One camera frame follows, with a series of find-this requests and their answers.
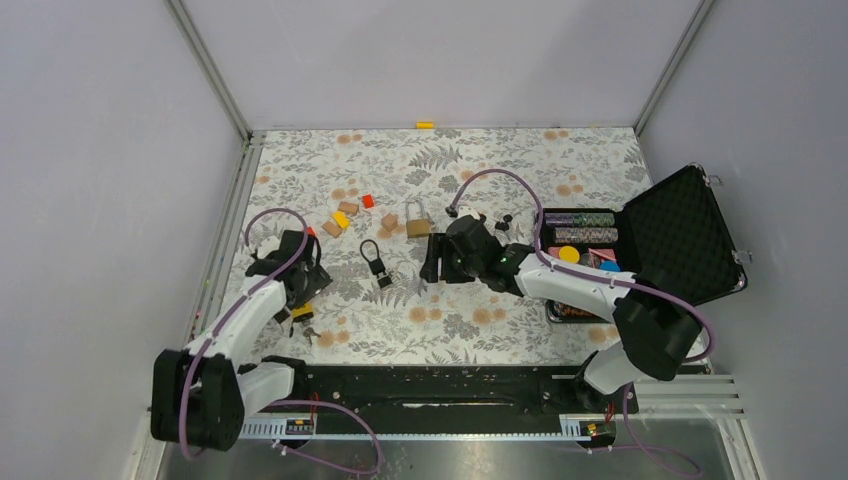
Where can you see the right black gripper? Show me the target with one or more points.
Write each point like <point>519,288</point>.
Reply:
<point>440,246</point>

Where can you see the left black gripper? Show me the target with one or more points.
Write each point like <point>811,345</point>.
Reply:
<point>317,280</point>

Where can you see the brass long-shackle padlock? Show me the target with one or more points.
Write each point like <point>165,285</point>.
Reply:
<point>418,224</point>

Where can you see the yellow padlock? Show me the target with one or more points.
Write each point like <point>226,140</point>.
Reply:
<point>303,313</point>

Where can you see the small black padlock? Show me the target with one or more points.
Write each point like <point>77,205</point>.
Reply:
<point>384,280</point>

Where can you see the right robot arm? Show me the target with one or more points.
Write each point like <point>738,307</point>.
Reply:
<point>656,332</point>

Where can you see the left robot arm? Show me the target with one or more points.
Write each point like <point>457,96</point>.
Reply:
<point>203,393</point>

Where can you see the wooden block right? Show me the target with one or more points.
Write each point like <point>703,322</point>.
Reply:
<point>389,222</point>

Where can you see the wooden block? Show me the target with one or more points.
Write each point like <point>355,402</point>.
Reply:
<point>332,229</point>
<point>348,208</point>
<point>389,222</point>

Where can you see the wooden block left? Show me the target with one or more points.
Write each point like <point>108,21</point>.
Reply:
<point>332,229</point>

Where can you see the yellow block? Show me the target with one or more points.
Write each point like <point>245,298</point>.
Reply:
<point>341,219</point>

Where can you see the floral table mat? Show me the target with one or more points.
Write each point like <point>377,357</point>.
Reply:
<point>300,177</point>

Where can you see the wooden block top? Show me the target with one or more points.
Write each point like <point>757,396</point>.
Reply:
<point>348,208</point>

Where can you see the yellow poker chip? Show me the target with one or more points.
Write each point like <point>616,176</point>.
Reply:
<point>569,254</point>

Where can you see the blue poker chip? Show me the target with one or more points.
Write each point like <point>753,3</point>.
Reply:
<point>610,266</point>

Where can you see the black poker chip case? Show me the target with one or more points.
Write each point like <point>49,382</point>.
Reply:
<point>675,226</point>

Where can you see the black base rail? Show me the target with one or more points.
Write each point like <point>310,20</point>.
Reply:
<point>441,400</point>

